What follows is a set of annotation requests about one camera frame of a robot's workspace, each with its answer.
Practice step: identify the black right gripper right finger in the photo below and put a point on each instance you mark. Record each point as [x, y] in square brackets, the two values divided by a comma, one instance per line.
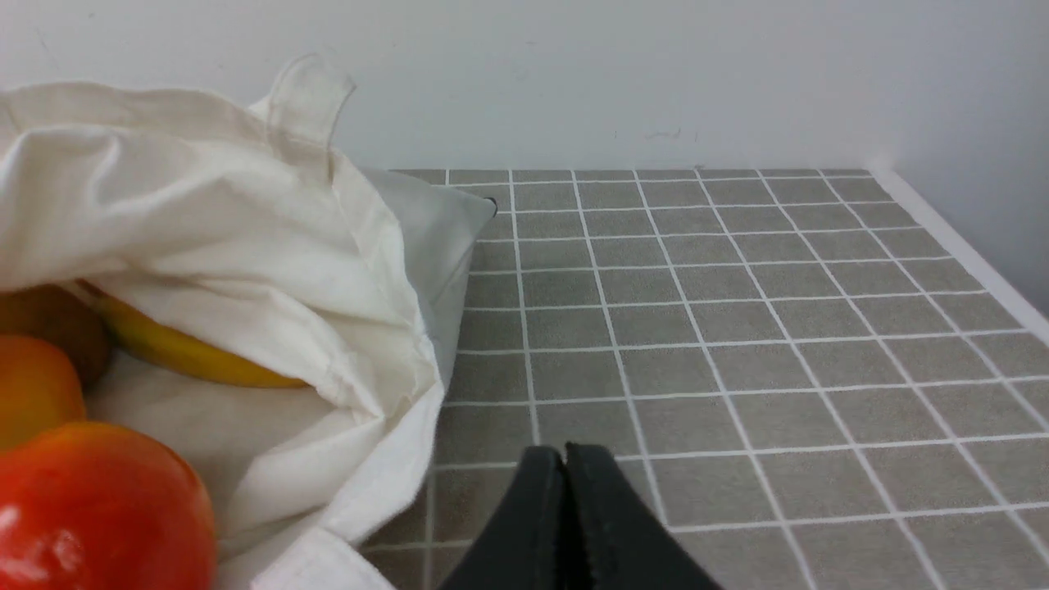
[626, 545]

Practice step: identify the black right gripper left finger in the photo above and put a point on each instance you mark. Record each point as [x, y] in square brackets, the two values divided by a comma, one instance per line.
[520, 546]

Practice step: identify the red tomato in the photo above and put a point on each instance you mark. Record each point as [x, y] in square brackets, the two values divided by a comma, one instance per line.
[91, 505]

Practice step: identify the red yellow apple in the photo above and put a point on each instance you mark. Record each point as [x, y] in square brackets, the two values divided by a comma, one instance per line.
[39, 389]

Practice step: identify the white cloth tote bag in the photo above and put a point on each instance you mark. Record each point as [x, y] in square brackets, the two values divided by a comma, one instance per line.
[243, 227]

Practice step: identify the yellow banana in bag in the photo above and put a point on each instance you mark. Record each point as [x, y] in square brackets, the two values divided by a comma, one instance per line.
[160, 345]

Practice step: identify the brown kiwi fruit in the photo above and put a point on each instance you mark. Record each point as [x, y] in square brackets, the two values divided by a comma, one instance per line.
[50, 313]

